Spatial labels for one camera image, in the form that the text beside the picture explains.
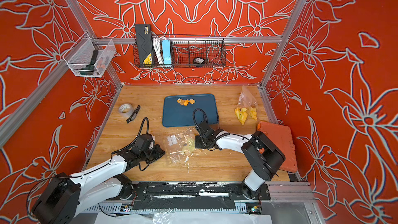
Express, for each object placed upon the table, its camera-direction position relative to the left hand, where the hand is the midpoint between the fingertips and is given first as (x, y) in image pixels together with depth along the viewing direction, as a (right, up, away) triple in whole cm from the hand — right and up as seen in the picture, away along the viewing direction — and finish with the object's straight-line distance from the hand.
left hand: (167, 152), depth 85 cm
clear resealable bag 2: (+45, +21, +10) cm, 51 cm away
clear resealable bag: (+48, +31, +7) cm, 58 cm away
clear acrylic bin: (-48, +55, +6) cm, 73 cm away
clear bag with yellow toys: (+7, +1, +3) cm, 8 cm away
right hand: (+15, +3, +3) cm, 16 cm away
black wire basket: (+27, +63, +16) cm, 70 cm away
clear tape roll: (-32, +22, +19) cm, 44 cm away
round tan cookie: (+13, +28, +22) cm, 38 cm away
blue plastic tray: (+4, +22, +20) cm, 30 cm away
